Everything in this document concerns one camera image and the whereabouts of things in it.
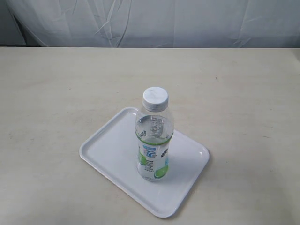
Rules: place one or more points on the clear bottle with white cap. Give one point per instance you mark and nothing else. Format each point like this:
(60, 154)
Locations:
(154, 128)

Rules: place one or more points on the white backdrop cloth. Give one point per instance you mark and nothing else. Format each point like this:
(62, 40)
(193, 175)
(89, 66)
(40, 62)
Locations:
(160, 23)

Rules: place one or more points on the white plastic tray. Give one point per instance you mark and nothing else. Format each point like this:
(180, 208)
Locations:
(113, 152)

